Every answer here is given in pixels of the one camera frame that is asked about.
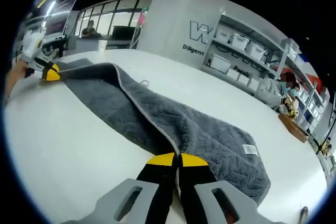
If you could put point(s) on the grey fluffy towel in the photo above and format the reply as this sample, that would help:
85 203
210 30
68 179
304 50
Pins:
210 140

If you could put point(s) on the person's left hand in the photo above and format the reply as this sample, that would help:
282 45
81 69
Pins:
15 79

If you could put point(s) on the large display screen on stand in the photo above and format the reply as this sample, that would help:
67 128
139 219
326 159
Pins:
59 16

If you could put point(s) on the grey office desk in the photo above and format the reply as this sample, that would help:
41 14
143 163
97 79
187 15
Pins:
86 42

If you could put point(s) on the black computer monitor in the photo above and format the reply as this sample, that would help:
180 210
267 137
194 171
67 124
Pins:
124 33

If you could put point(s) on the metal step ladder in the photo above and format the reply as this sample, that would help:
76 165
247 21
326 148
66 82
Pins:
135 37

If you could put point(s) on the pink object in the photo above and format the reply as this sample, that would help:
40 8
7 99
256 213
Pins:
141 19

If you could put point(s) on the brown wooden board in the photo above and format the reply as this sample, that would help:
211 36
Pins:
292 127

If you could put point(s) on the silver metal bottle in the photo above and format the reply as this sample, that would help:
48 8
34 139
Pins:
305 214

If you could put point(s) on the group of white storage boxes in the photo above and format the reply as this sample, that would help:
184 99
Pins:
240 41

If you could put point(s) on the grey metal shelf unit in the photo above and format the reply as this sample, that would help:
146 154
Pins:
283 53

